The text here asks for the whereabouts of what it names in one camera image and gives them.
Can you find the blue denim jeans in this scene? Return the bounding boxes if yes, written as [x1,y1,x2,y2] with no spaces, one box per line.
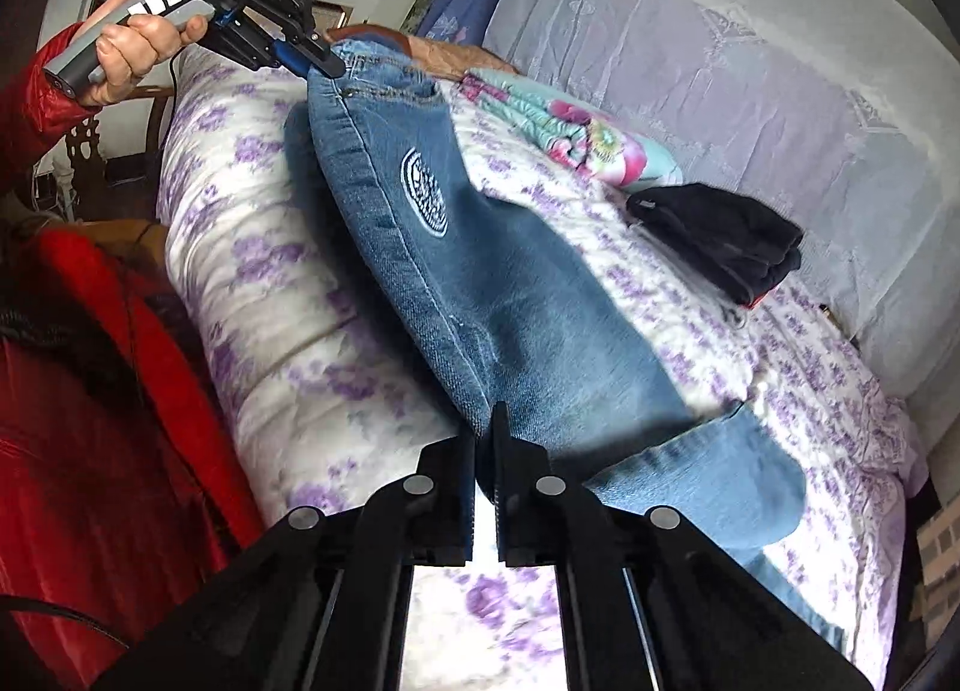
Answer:
[286,35,844,645]

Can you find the person's left hand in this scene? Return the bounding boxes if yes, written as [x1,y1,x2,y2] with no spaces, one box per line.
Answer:
[75,0,206,108]

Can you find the purple floral quilt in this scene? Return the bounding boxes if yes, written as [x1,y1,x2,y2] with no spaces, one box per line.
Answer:
[158,47,935,689]

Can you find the brown pillow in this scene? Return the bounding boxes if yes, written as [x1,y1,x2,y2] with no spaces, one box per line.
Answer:
[324,23,516,80]

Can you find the red jacket sleeve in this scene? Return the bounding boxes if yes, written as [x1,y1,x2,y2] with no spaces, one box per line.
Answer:
[0,22,269,691]

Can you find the red folded garment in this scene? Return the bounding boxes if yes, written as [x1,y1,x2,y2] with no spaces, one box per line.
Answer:
[740,292,773,310]

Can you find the teal pink floral blanket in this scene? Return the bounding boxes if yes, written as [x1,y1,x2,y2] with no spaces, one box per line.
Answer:
[459,69,683,193]

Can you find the black folded garment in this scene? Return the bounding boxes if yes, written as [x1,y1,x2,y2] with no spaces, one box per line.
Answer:
[626,182,804,306]

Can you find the white lace headboard cover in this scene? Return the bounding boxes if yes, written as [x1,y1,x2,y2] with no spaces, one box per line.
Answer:
[485,0,958,444]

